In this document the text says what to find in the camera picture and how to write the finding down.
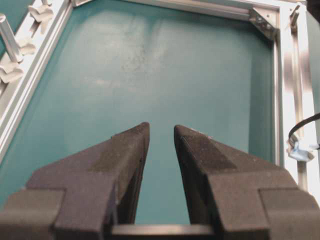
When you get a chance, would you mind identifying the black cable with plug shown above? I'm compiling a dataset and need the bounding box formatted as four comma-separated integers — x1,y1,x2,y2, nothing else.
287,115,320,151

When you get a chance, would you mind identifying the plain metal post middle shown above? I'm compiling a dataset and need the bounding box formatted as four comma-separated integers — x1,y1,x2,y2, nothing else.
0,13,23,63

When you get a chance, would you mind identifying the aluminium extrusion frame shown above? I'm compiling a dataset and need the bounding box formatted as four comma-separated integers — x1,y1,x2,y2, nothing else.
0,0,320,199

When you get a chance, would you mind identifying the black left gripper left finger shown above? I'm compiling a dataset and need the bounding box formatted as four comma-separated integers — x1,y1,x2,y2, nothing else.
0,122,150,240

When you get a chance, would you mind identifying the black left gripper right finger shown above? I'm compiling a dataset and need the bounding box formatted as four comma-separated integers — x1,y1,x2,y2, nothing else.
174,125,320,240

